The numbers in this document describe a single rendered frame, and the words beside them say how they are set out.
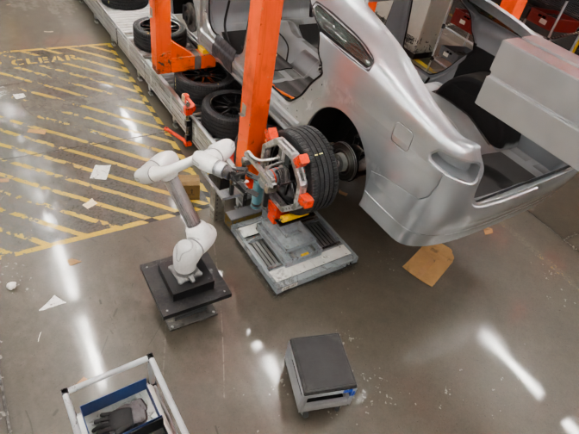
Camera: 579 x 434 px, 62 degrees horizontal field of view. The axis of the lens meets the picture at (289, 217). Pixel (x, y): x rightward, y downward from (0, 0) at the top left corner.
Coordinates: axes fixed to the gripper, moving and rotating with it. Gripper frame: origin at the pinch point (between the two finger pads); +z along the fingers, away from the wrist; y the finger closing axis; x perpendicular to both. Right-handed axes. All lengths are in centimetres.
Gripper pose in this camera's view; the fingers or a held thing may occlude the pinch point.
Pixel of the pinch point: (256, 186)
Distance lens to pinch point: 266.0
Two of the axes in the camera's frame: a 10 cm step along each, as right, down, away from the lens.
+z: 8.7, 4.3, -2.5
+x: -4.9, 6.7, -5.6
